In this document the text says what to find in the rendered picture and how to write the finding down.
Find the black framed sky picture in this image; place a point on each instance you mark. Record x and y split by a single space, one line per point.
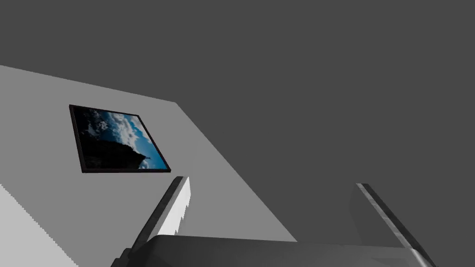
115 142

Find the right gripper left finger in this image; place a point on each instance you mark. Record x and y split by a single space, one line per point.
169 215

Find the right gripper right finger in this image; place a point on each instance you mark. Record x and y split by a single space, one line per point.
374 218

